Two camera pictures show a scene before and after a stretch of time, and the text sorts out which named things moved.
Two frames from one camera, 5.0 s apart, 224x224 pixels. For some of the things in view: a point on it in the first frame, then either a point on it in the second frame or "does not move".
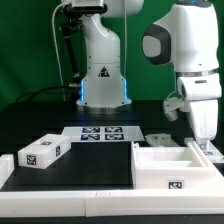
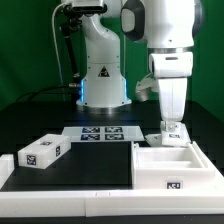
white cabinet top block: (43, 152) does not move
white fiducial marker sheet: (103, 133) does not move
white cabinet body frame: (171, 168) does not move
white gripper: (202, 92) -> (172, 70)
